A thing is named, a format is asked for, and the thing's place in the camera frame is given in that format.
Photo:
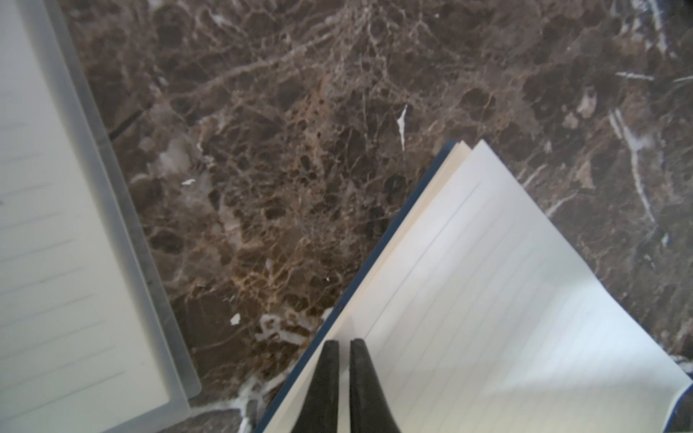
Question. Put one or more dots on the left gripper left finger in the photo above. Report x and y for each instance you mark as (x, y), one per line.
(320, 410)

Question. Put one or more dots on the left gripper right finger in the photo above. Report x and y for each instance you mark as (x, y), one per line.
(368, 407)

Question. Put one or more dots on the blue spiral notebook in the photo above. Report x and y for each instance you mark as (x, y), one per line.
(479, 316)

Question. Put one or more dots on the large lined spiral notebook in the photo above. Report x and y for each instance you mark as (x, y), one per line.
(88, 339)

